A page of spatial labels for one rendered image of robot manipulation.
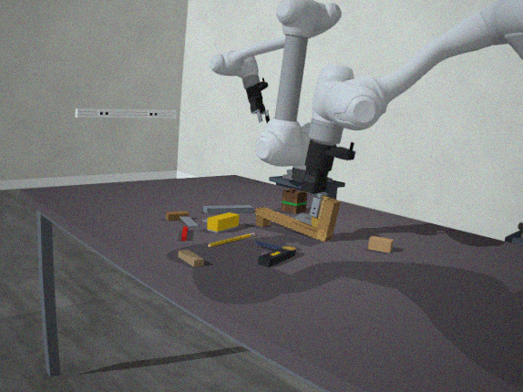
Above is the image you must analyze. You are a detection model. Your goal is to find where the red flat bar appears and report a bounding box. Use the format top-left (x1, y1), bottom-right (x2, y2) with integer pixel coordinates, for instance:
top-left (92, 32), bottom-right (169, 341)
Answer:
top-left (181, 226), bottom-right (188, 241)

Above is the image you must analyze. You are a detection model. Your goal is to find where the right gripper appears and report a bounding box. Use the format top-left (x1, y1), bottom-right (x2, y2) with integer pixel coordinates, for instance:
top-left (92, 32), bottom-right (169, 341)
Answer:
top-left (242, 75), bottom-right (270, 123)

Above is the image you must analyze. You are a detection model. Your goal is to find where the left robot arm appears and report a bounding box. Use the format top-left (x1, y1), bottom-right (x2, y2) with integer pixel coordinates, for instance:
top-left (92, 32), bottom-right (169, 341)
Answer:
top-left (312, 0), bottom-right (523, 130)

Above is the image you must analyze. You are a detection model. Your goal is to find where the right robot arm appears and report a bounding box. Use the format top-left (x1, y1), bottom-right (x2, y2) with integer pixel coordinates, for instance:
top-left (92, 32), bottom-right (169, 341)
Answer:
top-left (210, 0), bottom-right (342, 182)

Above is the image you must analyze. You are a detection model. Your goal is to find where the yellow rectangular block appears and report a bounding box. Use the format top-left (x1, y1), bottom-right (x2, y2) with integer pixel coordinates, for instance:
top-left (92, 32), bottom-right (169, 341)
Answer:
top-left (207, 212), bottom-right (240, 233)

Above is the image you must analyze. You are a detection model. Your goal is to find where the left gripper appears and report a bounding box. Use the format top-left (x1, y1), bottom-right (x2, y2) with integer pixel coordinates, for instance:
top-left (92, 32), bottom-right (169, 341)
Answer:
top-left (301, 119), bottom-right (355, 217)

